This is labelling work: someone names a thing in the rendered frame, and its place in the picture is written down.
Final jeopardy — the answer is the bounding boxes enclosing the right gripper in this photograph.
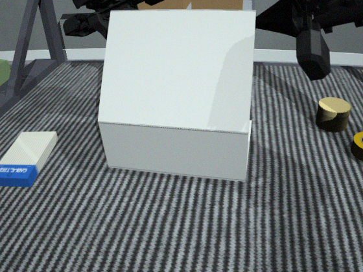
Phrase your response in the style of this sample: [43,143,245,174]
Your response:
[63,0,164,41]

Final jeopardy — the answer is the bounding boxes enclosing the yellow roll of tape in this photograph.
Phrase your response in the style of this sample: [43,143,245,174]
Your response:
[351,132,363,161]

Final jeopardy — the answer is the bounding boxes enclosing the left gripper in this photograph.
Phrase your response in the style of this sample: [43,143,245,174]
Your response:
[255,0,363,81]

